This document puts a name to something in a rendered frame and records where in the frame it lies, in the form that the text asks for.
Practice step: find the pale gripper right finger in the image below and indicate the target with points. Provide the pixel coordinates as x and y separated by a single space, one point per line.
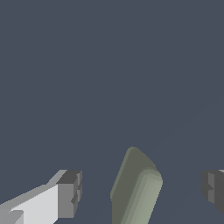
215 186

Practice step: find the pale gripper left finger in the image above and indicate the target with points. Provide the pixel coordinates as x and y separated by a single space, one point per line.
43 201

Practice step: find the olive green rounded block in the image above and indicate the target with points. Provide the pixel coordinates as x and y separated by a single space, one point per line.
135 189

